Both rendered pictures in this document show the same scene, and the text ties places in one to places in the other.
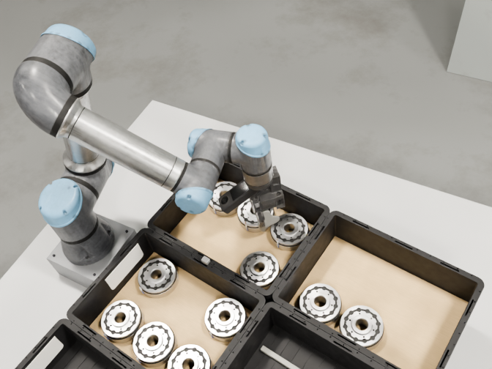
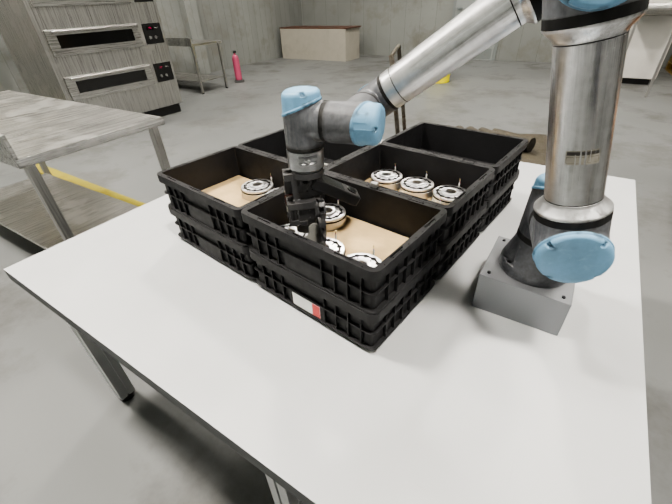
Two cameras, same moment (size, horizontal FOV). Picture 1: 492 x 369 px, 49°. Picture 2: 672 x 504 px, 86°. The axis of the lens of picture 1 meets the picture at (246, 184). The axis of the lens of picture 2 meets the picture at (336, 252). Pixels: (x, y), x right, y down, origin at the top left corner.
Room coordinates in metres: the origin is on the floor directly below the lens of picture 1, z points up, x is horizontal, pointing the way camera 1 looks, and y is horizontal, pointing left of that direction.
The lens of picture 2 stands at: (1.56, -0.01, 1.34)
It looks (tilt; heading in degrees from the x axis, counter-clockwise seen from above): 35 degrees down; 177
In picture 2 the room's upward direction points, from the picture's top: 3 degrees counter-clockwise
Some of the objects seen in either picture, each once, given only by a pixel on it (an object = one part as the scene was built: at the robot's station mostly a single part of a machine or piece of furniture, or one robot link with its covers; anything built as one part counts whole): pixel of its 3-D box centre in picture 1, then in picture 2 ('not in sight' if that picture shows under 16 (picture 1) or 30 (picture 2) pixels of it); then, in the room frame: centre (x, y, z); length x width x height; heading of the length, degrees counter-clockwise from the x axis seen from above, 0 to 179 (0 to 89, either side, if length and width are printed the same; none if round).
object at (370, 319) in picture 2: not in sight; (343, 267); (0.82, 0.04, 0.76); 0.40 x 0.30 x 0.12; 46
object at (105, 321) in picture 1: (121, 318); (450, 193); (0.63, 0.37, 0.86); 0.10 x 0.10 x 0.01
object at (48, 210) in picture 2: not in sight; (43, 175); (-0.73, -1.75, 0.48); 1.83 x 0.69 x 0.95; 54
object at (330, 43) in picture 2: not in sight; (320, 42); (-9.54, 0.33, 0.37); 2.14 x 0.69 x 0.73; 53
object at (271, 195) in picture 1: (263, 189); (305, 194); (0.85, -0.04, 0.99); 0.09 x 0.08 x 0.12; 98
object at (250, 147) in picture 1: (252, 149); (304, 119); (0.85, -0.03, 1.15); 0.09 x 0.08 x 0.11; 67
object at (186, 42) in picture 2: not in sight; (181, 62); (-6.27, -2.42, 0.44); 1.70 x 0.67 x 0.88; 53
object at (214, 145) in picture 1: (211, 150); (355, 120); (0.87, 0.07, 1.15); 0.11 x 0.11 x 0.08; 67
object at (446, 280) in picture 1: (374, 302); (240, 191); (0.54, -0.25, 0.87); 0.40 x 0.30 x 0.11; 46
